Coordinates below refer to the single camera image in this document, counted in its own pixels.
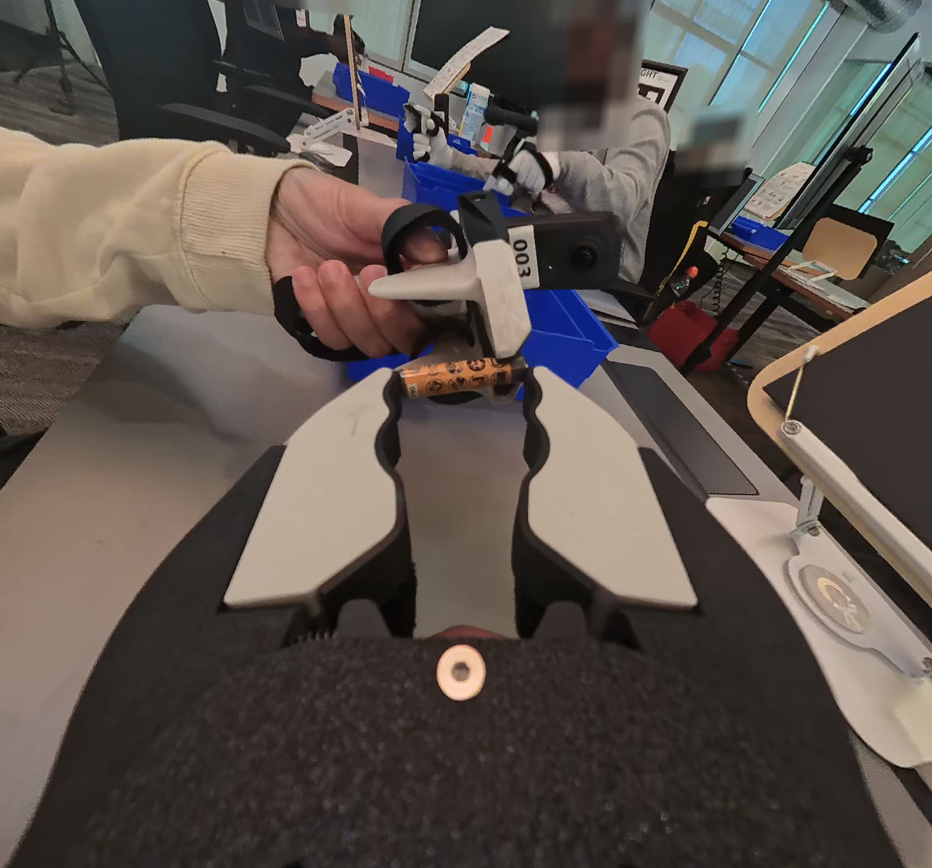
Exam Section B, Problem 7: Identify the grey laptop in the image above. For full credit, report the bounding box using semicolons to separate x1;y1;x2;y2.
710;172;766;232

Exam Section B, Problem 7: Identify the white stand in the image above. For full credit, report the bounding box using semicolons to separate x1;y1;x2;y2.
705;420;932;768

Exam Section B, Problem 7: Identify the person's left hand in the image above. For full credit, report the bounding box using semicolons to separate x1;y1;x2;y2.
266;167;467;361

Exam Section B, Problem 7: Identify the black office chair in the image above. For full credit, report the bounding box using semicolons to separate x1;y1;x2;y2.
45;0;292;157

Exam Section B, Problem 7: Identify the white wipes canister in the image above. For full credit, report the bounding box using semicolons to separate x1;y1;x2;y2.
459;82;493;139

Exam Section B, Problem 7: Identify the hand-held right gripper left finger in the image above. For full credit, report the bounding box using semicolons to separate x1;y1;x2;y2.
222;367;417;639

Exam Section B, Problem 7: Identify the grey desk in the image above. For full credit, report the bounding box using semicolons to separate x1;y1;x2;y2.
0;303;932;868

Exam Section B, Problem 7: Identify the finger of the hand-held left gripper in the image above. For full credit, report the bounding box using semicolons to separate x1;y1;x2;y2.
472;239;534;361

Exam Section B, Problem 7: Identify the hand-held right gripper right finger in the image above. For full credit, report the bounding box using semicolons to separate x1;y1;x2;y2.
510;366;700;641

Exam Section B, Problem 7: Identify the orange battery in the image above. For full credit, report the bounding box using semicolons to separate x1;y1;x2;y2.
398;358;527;401

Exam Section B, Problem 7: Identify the red bag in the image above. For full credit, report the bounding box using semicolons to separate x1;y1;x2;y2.
647;300;742;374

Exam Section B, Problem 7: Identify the white paper strip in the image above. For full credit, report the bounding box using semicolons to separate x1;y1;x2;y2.
422;26;511;100

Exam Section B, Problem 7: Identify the framed tag poster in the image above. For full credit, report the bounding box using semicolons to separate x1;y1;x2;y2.
635;60;690;113

